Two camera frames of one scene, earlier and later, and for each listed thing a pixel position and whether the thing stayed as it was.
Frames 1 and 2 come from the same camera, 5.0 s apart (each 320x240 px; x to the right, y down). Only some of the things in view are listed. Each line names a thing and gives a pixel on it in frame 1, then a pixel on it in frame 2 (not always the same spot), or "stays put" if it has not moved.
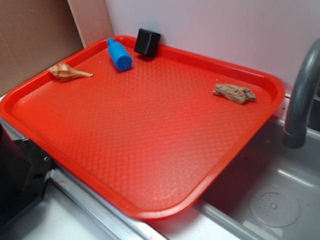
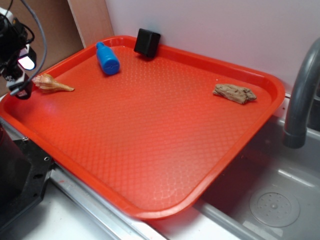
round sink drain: [275, 206] stays put
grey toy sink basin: [271, 192] stays put
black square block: [147, 43] stays put
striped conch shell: [64, 72] -> [46, 83]
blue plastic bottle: [120, 55] -> [109, 60]
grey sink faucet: [302, 94] stays put
